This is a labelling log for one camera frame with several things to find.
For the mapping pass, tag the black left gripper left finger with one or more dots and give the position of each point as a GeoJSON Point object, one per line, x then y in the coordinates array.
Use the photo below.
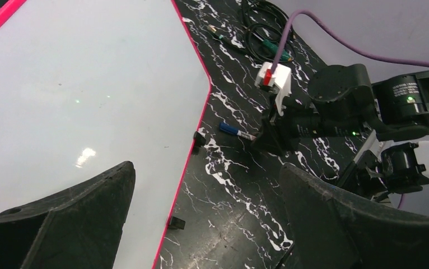
{"type": "Point", "coordinates": [79, 227]}

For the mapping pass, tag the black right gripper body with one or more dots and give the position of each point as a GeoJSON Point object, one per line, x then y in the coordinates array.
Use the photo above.
{"type": "Point", "coordinates": [281, 134]}

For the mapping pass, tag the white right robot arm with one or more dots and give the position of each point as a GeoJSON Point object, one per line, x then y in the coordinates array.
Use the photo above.
{"type": "Point", "coordinates": [344, 103]}

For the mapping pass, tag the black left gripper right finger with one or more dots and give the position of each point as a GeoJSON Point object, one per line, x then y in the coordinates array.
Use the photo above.
{"type": "Point", "coordinates": [334, 228]}

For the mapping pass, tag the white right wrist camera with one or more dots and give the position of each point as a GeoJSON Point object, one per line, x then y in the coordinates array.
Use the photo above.
{"type": "Point", "coordinates": [278, 80]}

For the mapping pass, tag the green handled screwdriver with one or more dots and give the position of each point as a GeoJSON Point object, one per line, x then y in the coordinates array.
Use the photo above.
{"type": "Point", "coordinates": [271, 47]}

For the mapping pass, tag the blue marker cap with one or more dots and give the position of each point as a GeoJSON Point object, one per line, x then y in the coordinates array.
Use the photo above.
{"type": "Point", "coordinates": [228, 129]}

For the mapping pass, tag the pink framed whiteboard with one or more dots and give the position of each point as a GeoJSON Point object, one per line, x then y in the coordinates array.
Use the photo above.
{"type": "Point", "coordinates": [86, 85]}

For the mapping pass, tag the white whiteboard marker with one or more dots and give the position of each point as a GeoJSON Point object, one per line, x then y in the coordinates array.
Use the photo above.
{"type": "Point", "coordinates": [245, 135]}

